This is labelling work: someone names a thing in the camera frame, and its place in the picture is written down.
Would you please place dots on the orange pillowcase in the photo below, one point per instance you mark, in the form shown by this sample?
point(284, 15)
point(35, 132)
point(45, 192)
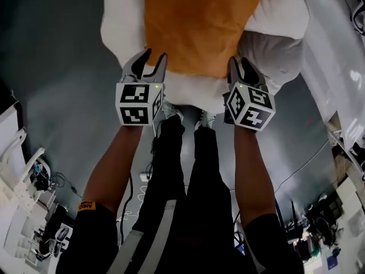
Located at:
point(194, 33)

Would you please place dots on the person's black trousers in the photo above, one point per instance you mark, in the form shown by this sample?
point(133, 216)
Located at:
point(205, 181)

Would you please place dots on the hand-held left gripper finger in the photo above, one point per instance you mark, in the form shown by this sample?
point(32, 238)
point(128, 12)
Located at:
point(159, 70)
point(137, 64)

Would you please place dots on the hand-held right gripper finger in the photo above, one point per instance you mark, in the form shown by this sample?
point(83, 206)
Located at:
point(252, 73)
point(234, 71)

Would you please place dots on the person's left forearm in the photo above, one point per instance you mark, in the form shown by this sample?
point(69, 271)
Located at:
point(114, 167)

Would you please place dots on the person's black shirt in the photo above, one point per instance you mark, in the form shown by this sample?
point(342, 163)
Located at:
point(91, 238)

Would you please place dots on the person's right forearm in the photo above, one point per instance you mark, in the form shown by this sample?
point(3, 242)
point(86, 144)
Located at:
point(253, 175)

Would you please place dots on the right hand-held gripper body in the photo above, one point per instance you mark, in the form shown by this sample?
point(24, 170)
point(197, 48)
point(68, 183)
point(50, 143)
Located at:
point(251, 107)

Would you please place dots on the person's right grey shoe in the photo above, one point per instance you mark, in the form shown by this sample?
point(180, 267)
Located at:
point(206, 118)

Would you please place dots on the white power strip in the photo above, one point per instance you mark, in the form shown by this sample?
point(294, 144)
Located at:
point(145, 177)

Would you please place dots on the person's grey shoe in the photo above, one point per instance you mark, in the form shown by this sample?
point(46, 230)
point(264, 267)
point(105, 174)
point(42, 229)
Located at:
point(171, 111)
point(206, 118)

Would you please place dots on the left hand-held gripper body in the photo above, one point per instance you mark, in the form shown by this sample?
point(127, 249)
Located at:
point(137, 101)

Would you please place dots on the white cubby bookcase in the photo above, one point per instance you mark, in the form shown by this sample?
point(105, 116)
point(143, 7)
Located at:
point(17, 230)

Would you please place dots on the person's left grey shoe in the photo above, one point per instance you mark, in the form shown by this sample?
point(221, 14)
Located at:
point(171, 111)

